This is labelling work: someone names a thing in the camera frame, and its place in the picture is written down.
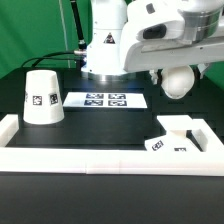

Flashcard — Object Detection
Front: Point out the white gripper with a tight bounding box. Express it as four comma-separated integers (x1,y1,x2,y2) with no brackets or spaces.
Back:
120,1,224,86

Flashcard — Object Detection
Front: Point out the white lamp bulb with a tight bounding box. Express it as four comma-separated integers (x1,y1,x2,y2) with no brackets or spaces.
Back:
161,66,195,99

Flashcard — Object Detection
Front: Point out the white lamp base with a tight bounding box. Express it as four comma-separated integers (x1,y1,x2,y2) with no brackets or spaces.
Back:
144,115,199,152

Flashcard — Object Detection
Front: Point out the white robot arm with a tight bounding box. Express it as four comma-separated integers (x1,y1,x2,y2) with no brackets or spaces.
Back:
82,0,224,79

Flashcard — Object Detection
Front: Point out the white conical lamp shade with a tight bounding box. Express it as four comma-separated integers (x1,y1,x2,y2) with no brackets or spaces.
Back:
23,70,64,125

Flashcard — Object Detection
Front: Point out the white marker sheet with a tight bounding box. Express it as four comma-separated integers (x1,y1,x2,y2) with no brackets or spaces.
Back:
63,92,147,109

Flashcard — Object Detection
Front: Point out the black hose with connector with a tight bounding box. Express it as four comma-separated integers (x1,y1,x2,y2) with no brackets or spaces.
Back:
69,0,89,56

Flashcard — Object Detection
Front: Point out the black cable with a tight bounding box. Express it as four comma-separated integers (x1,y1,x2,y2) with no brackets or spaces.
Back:
20,50,83,69

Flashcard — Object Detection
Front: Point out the white U-shaped frame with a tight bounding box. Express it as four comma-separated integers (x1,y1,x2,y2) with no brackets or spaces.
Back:
0,114,224,176

